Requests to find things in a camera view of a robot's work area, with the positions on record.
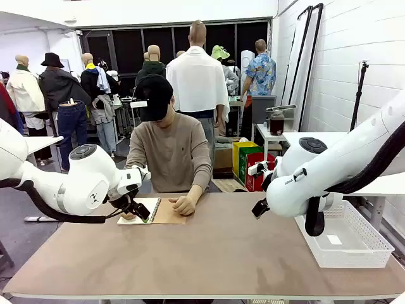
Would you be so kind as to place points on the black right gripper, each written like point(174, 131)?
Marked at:
point(268, 182)

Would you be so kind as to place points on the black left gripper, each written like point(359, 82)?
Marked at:
point(121, 201)

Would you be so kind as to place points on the spiral notebook brown cover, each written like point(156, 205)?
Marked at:
point(167, 215)

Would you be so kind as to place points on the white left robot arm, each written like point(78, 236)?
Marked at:
point(85, 183)

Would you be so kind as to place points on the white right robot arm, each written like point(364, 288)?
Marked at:
point(348, 152)

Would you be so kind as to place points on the person's left forearm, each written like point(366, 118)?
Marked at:
point(201, 183)

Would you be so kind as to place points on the person's right hand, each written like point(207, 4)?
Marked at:
point(128, 216)

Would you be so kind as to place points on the person's left hand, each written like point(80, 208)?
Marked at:
point(183, 206)

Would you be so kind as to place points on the red bag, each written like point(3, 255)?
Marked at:
point(253, 183)

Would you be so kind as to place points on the light wooden board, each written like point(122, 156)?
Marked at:
point(228, 185)

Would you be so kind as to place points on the green bag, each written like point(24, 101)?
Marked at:
point(245, 164)

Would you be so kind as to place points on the yellow bag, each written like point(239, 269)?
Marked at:
point(235, 158)

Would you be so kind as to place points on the cardboard box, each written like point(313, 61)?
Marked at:
point(223, 158)

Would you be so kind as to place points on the seated person beige sweater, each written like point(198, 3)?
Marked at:
point(172, 152)

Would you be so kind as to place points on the gray-green cloth pile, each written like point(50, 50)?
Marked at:
point(226, 142)

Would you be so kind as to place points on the small white side table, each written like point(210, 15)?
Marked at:
point(264, 133)

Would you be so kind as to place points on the white label sticker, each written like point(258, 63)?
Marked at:
point(334, 240)

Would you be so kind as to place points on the glass jar dark liquid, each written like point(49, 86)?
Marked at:
point(277, 125)

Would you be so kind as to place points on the gray cabinet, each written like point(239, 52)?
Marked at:
point(262, 109)

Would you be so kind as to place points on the blue jeans leg mannequin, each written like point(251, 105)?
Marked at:
point(71, 126)

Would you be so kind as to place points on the white plastic mesh basket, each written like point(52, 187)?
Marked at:
point(364, 253)

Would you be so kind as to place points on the black baseball cap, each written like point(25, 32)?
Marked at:
point(155, 95)

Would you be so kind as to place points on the mannequin in blue floral shirt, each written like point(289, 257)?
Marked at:
point(261, 76)

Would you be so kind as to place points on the mannequin with white shawl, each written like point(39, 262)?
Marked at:
point(196, 82)

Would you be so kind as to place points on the mannequin with yellow collar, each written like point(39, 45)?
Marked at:
point(90, 79)

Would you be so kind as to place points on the mannequin in dark green hoodie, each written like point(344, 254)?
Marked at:
point(153, 68)

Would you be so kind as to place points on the white tower appliance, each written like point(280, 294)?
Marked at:
point(246, 60)

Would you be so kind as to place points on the mannequin with black bucket hat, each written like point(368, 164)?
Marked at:
point(60, 85)

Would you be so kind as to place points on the black framed backdrop panels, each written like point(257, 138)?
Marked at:
point(303, 63)

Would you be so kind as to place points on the black tripod stand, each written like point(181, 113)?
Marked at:
point(360, 88)

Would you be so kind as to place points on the mannequin with green hat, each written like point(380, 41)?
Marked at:
point(220, 52)

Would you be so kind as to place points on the bare mannequin head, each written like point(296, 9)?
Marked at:
point(180, 54)

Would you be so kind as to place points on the mannequin in cream jacket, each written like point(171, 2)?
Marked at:
point(25, 92)

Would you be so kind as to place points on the red garment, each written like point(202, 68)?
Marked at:
point(6, 107)

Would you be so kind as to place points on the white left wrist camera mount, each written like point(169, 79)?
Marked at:
point(140, 173)

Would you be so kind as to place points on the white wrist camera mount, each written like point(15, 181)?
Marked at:
point(257, 168)
point(140, 173)

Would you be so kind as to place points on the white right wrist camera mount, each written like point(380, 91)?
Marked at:
point(257, 168)

